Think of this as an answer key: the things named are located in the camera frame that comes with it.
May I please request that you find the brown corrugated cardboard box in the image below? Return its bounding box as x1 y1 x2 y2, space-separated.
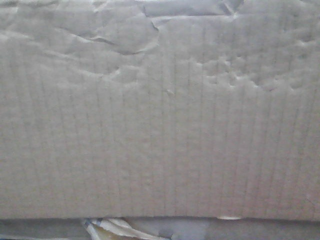
0 0 320 221

